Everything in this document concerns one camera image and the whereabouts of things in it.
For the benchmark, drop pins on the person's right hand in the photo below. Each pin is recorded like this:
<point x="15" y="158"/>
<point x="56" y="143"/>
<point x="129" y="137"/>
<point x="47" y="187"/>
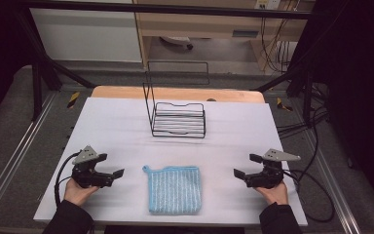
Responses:
<point x="274" y="194"/>

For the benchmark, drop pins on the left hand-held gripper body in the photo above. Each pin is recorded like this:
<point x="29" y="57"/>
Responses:
<point x="85" y="174"/>

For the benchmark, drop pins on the white chair base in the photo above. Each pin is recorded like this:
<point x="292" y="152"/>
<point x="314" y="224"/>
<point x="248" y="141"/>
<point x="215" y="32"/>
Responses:
<point x="177" y="40"/>

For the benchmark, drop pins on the person's left hand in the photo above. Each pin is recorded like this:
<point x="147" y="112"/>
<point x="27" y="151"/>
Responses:
<point x="78" y="193"/>

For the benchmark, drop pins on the blue striped towel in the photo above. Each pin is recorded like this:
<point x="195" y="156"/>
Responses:
<point x="174" y="190"/>

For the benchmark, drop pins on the wooden desk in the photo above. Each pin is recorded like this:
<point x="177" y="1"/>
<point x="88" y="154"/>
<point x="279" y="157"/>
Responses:
<point x="207" y="27"/>

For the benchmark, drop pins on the white cabinet panel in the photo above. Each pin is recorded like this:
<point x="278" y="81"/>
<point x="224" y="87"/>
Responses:
<point x="84" y="35"/>

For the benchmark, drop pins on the black metal frame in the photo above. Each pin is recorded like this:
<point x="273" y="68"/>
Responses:
<point x="175" y="10"/>

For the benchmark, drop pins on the wooden table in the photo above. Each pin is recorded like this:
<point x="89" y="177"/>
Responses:
<point x="175" y="93"/>

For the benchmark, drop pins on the aluminium floor rail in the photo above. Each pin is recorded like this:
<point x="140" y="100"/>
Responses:
<point x="337" y="195"/>
<point x="16" y="156"/>

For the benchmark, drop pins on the yellow black tape strip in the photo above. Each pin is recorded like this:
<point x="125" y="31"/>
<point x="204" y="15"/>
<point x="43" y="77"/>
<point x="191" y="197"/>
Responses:
<point x="283" y="104"/>
<point x="73" y="99"/>

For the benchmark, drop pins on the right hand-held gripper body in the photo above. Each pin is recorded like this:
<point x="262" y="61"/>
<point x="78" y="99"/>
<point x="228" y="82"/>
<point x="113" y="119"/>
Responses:
<point x="268" y="174"/>

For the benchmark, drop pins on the white wall outlet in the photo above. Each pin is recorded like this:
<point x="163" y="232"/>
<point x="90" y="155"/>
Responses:
<point x="268" y="4"/>

